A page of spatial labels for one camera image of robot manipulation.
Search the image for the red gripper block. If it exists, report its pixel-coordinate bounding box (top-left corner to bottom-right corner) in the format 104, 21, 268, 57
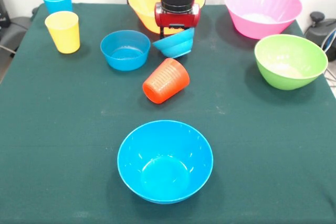
154, 2, 202, 41

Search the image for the small cyan plastic bowl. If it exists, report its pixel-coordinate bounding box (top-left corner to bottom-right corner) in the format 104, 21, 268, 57
152, 27, 195, 59

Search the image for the red-orange plastic cup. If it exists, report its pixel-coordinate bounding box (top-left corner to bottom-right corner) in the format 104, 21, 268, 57
142, 58, 191, 104

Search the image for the large blue plastic bowl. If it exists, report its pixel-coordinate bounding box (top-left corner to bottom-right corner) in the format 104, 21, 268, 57
117, 120, 214, 205

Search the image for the orange plastic bowl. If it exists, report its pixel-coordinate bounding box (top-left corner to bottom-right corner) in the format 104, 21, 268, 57
128, 0, 206, 35

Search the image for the medium translucent blue bowl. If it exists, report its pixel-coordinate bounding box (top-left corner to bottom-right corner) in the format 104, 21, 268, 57
100, 30, 151, 72

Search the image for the yellow plastic cup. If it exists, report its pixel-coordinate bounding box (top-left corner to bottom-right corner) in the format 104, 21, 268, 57
44, 10, 80, 54

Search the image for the magenta pink plastic bowl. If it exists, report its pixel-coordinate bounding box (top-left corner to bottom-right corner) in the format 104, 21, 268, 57
224, 0, 303, 40

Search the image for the lime green plastic bowl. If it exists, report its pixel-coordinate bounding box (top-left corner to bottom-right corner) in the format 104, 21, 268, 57
254, 34, 329, 91

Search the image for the dark green tablecloth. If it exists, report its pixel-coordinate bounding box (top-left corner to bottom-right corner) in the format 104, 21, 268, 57
0, 3, 336, 224

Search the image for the gray pedestal foot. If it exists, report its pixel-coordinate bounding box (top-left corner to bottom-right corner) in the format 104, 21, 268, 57
304, 11, 336, 61
0, 15, 35, 51

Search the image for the tangle of floor cables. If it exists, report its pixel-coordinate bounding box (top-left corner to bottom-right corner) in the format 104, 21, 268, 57
321, 28, 336, 83

